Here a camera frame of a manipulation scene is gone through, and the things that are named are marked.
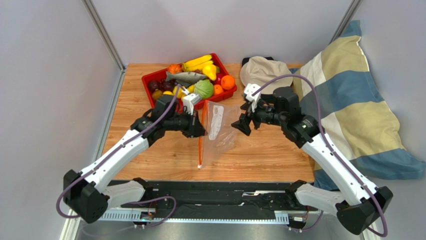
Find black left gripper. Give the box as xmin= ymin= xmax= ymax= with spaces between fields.
xmin=164 ymin=108 xmax=208 ymax=139

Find clear zip top bag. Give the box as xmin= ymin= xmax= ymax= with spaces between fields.
xmin=197 ymin=100 xmax=241 ymax=170

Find green cabbage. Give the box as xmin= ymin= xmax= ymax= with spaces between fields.
xmin=194 ymin=79 xmax=214 ymax=100

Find grey fish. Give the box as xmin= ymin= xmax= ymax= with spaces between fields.
xmin=165 ymin=71 xmax=208 ymax=87

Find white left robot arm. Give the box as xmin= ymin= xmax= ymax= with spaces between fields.
xmin=58 ymin=93 xmax=206 ymax=224

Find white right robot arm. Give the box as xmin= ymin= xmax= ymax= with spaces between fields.
xmin=232 ymin=84 xmax=393 ymax=235

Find orange fruit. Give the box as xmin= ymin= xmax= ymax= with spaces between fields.
xmin=220 ymin=75 xmax=236 ymax=91

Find small orange tangerine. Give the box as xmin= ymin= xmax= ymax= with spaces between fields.
xmin=213 ymin=84 xmax=224 ymax=96

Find yellow lemon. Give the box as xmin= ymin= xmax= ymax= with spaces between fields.
xmin=172 ymin=85 xmax=191 ymax=100

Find beige bucket hat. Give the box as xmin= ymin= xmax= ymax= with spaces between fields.
xmin=239 ymin=60 xmax=293 ymax=95

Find red plastic tray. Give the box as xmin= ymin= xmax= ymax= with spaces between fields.
xmin=141 ymin=53 xmax=237 ymax=110

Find brown kiwi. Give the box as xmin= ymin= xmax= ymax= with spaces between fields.
xmin=151 ymin=89 xmax=163 ymax=102

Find black object under hat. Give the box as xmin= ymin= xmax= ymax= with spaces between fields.
xmin=241 ymin=56 xmax=274 ymax=66

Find yellow pear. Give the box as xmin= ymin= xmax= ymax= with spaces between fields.
xmin=202 ymin=64 xmax=218 ymax=81

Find dark purple grapes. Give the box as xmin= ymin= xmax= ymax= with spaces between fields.
xmin=159 ymin=79 xmax=176 ymax=92

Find dark purple mangosteen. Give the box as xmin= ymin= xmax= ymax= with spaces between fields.
xmin=147 ymin=80 xmax=161 ymax=93

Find orange pumpkin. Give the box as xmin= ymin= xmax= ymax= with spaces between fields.
xmin=167 ymin=63 xmax=182 ymax=75

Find yellow banana in tray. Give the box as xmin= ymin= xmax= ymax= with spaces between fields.
xmin=181 ymin=54 xmax=214 ymax=72

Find striped pillow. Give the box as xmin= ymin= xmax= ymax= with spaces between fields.
xmin=293 ymin=20 xmax=426 ymax=180

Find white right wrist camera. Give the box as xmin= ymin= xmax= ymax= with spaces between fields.
xmin=242 ymin=83 xmax=261 ymax=113

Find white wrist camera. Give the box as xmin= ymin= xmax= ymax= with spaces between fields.
xmin=182 ymin=93 xmax=202 ymax=115
xmin=242 ymin=83 xmax=261 ymax=113

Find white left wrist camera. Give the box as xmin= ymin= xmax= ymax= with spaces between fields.
xmin=182 ymin=93 xmax=202 ymax=115

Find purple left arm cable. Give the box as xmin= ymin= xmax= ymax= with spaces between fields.
xmin=55 ymin=83 xmax=183 ymax=238

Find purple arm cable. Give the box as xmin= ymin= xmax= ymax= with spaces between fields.
xmin=252 ymin=73 xmax=389 ymax=238
xmin=55 ymin=83 xmax=183 ymax=238

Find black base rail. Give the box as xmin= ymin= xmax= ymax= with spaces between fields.
xmin=109 ymin=179 xmax=319 ymax=222

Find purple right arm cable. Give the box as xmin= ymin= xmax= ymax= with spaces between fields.
xmin=252 ymin=73 xmax=389 ymax=238

